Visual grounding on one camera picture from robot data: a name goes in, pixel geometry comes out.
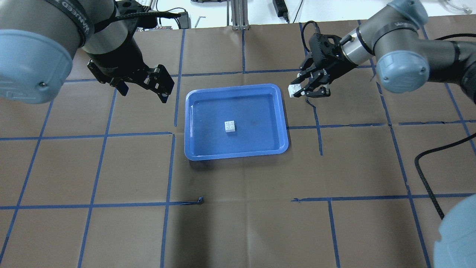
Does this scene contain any black power adapter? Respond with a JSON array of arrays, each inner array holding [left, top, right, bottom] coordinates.
[[272, 0, 289, 22]]

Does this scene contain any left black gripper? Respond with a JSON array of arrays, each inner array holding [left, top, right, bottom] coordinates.
[[87, 37, 175, 103]]

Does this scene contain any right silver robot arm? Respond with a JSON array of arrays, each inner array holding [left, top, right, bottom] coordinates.
[[288, 0, 476, 101]]

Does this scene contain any brown paper table mat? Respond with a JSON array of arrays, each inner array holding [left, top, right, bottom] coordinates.
[[1, 24, 475, 268]]

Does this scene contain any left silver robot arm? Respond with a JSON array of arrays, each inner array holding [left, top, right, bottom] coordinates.
[[0, 0, 179, 104]]

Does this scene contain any white toy block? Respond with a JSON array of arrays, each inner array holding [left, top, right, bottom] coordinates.
[[288, 84, 303, 98], [224, 120, 236, 133]]

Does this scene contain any aluminium frame post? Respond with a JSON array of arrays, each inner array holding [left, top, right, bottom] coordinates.
[[226, 0, 250, 31]]

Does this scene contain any black corrugated cable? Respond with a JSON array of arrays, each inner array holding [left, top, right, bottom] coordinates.
[[414, 132, 476, 220]]

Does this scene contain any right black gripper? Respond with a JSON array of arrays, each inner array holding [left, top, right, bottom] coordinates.
[[290, 33, 357, 98]]

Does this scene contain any blue plastic tray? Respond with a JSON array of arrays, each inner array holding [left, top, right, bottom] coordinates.
[[184, 83, 289, 161]]

